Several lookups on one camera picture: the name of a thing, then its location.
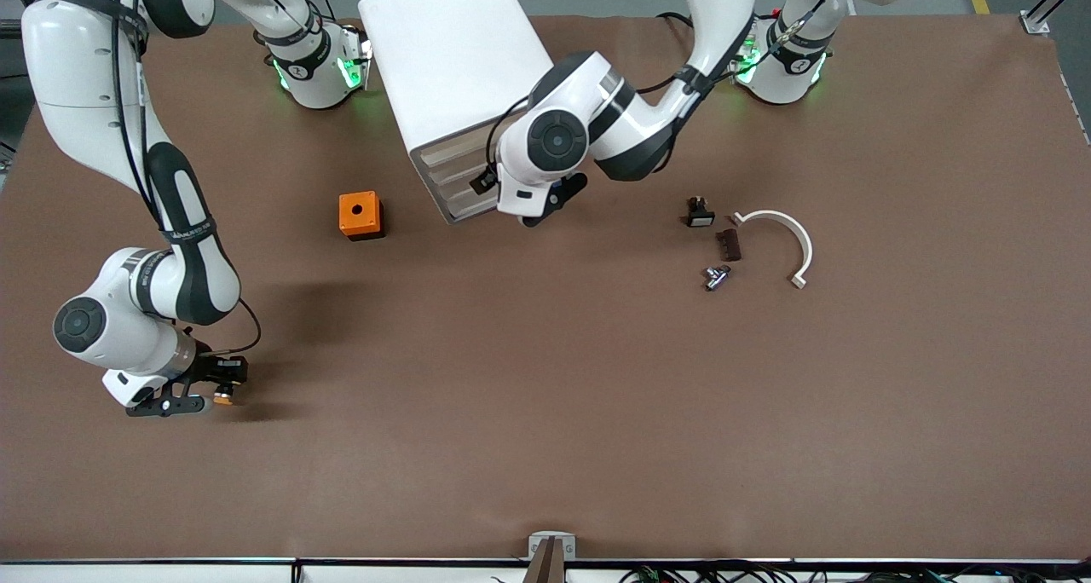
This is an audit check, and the orange box with round hole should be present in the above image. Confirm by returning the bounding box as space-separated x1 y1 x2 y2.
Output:
338 191 385 241

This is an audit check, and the white table edge beam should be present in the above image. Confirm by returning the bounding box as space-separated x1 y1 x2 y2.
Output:
0 557 1091 583

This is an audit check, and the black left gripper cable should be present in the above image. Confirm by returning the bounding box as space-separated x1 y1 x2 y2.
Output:
484 95 534 179

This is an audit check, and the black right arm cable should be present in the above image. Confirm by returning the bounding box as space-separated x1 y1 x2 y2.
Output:
109 0 263 358

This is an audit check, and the white curved plastic bracket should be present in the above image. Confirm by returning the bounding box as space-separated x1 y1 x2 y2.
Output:
730 210 815 290

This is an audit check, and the grey metal clamp bracket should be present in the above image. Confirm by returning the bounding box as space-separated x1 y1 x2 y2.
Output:
528 532 577 561

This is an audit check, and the tangled cable bundle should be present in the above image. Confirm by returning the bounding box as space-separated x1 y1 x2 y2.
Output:
618 562 1091 583

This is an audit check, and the aluminium frame profile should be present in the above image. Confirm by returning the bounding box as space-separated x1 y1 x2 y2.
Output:
1021 0 1091 36

